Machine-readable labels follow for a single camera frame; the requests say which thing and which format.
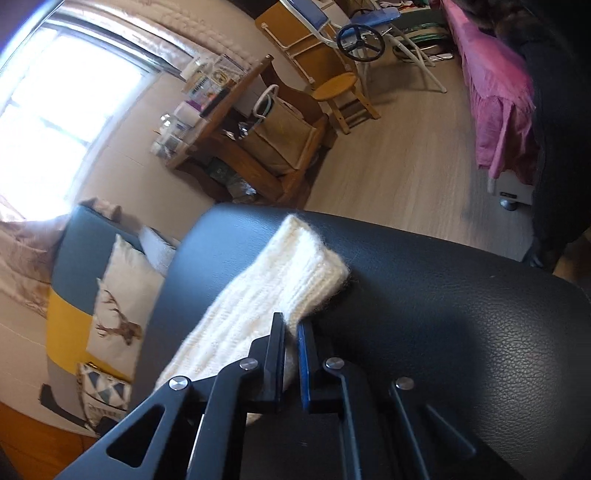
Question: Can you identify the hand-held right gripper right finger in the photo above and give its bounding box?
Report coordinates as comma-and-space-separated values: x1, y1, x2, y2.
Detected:
297, 320, 522, 480

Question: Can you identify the black steering wheel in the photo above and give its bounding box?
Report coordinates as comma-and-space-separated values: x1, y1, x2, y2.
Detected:
336, 23, 386, 63

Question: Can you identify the desk clutter of boxes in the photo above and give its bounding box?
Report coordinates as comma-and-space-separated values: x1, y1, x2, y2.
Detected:
150, 51, 252, 169

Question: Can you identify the pink bed cover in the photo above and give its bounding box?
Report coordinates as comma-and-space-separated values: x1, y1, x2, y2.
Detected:
441, 0, 543, 185

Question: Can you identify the grey yellow blue sofa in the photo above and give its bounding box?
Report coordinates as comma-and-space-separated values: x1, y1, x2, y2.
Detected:
44, 203, 181, 439

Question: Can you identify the window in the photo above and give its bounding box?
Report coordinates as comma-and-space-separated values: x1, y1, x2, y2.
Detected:
0, 23, 153, 222

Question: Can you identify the deer print cushion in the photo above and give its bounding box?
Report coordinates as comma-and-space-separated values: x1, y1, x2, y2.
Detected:
87, 234, 166, 383

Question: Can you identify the triangle pattern cushion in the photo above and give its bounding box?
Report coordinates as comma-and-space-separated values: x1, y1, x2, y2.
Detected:
76, 362, 132, 437

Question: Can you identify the wooden stool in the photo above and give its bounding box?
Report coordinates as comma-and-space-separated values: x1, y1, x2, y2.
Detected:
311, 73, 382, 136

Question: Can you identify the light curtain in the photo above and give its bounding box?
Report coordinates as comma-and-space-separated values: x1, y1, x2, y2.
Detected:
46, 0, 259, 79

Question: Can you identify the blue seat white frame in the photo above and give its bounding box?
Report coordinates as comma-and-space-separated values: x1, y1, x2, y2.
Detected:
284, 0, 448, 93

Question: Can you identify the black handbag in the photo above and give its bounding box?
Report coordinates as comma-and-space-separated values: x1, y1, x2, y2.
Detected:
95, 415, 121, 439

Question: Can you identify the white knitted sweater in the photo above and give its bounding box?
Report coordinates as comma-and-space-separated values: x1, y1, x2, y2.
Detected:
152, 213, 352, 428

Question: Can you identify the woven tote bag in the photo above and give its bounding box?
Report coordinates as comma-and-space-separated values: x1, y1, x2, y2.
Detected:
240, 84, 319, 176

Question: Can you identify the black leather bench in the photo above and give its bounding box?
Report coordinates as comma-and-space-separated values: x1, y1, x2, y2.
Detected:
131, 203, 591, 480

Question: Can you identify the wooden panel white frame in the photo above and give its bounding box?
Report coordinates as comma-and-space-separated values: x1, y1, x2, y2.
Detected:
255, 0, 352, 86

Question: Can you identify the white bed frame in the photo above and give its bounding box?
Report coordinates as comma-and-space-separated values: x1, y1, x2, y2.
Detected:
487, 168, 536, 213

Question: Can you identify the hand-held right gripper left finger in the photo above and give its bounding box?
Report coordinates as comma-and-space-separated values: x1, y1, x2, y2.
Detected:
55, 312, 287, 480

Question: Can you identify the wooden desk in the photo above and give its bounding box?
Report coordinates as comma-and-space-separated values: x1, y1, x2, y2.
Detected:
150, 54, 331, 208

